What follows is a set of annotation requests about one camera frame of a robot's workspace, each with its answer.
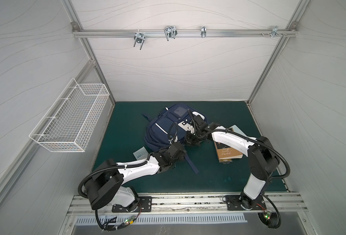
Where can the small metal hook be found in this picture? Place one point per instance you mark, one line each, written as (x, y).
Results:
(203, 31)

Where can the navy blue backpack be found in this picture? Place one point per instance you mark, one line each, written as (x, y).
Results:
(170, 126)

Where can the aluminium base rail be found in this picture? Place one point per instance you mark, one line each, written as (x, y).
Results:
(170, 203)

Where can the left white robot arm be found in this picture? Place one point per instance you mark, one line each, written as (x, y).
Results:
(104, 185)

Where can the white wire basket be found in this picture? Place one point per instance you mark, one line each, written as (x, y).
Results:
(70, 122)

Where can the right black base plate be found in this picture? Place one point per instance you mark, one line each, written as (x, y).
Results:
(244, 203)

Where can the light green pencil case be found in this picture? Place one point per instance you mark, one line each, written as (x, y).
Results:
(236, 129)

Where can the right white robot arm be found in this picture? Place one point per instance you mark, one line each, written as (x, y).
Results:
(265, 162)

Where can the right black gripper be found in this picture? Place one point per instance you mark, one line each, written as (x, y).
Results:
(194, 129)

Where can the aluminium cross bar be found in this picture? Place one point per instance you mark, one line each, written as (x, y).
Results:
(181, 33)

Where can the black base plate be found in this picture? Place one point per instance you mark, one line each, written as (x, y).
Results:
(140, 204)
(244, 203)

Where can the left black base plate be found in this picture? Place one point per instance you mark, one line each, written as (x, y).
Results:
(140, 204)

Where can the brown kraft book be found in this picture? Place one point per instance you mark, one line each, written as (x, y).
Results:
(226, 154)

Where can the metal bracket with screws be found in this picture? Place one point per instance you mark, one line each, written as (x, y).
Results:
(274, 33)

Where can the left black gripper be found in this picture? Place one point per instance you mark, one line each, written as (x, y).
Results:
(175, 138)

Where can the light green calculator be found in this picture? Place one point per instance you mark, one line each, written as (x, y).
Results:
(141, 154)

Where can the metal double hook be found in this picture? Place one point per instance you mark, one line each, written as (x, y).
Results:
(170, 32)

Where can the white slotted cable duct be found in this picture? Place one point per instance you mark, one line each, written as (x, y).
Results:
(156, 219)

